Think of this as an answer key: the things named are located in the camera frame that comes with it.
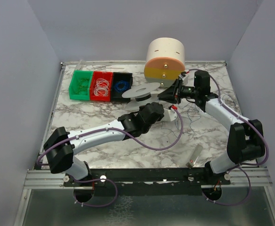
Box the white perforated cable spool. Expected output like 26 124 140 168
122 82 160 111

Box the long blue wire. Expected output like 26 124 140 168
162 93 236 139

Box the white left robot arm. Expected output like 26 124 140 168
44 102 165 180

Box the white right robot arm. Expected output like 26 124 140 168
158 69 269 174

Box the round three-drawer cabinet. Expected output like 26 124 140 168
144 37 185 88

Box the black plastic bin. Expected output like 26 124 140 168
110 72 133 103

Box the red plastic bin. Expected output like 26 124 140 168
90 71 113 102

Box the grey tool with red label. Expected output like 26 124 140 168
186 145 203 168

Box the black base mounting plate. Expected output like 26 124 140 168
63 166 230 196

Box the green plastic bin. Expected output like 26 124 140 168
69 71 93 101

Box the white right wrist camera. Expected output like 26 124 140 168
179 71 190 86

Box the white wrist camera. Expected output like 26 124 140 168
179 71 190 86
161 105 178 122

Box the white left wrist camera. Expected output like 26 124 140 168
161 105 178 122

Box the blue wire coil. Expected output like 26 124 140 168
114 80 130 93

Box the white wire coil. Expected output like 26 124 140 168
94 77 111 97

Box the green wire coil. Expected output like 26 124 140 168
72 76 91 94

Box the aluminium frame rail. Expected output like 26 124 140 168
24 62 66 189

